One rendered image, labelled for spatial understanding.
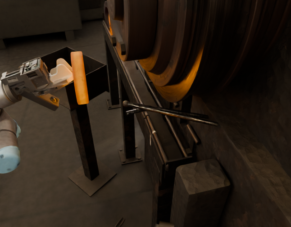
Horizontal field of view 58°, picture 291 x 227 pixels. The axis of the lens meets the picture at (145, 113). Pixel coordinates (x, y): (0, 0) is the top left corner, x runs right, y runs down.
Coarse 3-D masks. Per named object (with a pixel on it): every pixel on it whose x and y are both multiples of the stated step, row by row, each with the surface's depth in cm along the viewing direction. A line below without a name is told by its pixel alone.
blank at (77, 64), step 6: (72, 54) 74; (78, 54) 74; (72, 60) 72; (78, 60) 72; (72, 66) 71; (78, 66) 72; (78, 72) 71; (84, 72) 72; (78, 78) 71; (84, 78) 72; (78, 84) 72; (84, 84) 72; (78, 90) 72; (84, 90) 73; (78, 96) 74; (84, 96) 74; (78, 102) 76; (84, 102) 77
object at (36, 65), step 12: (36, 60) 74; (12, 72) 73; (24, 72) 71; (36, 72) 71; (48, 72) 78; (12, 84) 73; (24, 84) 74; (36, 84) 74; (48, 84) 75; (12, 96) 73
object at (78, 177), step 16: (64, 48) 119; (48, 64) 116; (96, 64) 111; (96, 80) 106; (64, 96) 110; (80, 112) 118; (80, 128) 122; (80, 144) 132; (96, 160) 144; (80, 176) 151; (96, 176) 150; (112, 176) 151
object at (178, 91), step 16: (208, 0) 32; (224, 0) 33; (240, 0) 34; (208, 16) 33; (224, 16) 34; (240, 16) 35; (208, 32) 34; (224, 32) 36; (240, 32) 37; (192, 48) 39; (208, 48) 36; (224, 48) 38; (192, 64) 40; (208, 64) 40; (224, 64) 41; (192, 80) 41; (208, 80) 44; (176, 96) 50
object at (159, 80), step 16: (160, 0) 38; (176, 0) 37; (192, 0) 35; (160, 16) 40; (176, 16) 38; (192, 16) 36; (160, 32) 41; (176, 32) 40; (192, 32) 38; (160, 48) 43; (176, 48) 41; (144, 64) 56; (160, 64) 47; (176, 64) 42; (160, 80) 53; (176, 80) 48
